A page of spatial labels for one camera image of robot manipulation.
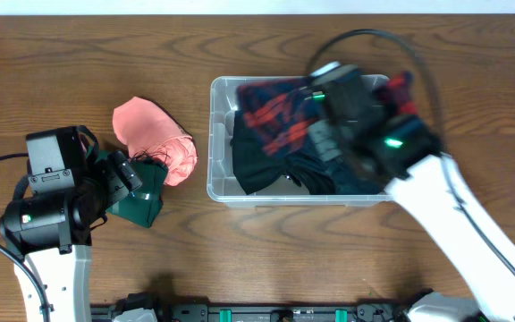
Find dark navy garment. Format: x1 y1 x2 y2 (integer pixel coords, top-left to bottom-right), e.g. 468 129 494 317
308 150 383 195

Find dark green garment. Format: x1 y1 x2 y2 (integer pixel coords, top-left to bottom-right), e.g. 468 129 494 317
87 148 168 228

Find red navy plaid shirt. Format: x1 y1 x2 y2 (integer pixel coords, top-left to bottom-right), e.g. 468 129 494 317
236 72 417 158

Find black garment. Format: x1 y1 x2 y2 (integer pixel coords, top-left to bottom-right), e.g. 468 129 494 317
230 111 336 195

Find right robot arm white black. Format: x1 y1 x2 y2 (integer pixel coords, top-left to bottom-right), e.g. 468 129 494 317
308 114 515 321

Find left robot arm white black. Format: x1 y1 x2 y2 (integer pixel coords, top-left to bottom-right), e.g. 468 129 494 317
0 151 141 321

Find salmon pink folded garment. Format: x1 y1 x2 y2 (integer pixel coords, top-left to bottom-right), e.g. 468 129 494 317
112 97 198 186

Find clear plastic storage bin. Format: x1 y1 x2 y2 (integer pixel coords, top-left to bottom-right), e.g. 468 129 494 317
207 76 391 208

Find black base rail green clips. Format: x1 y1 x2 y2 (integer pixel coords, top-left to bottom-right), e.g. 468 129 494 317
90 292 418 322

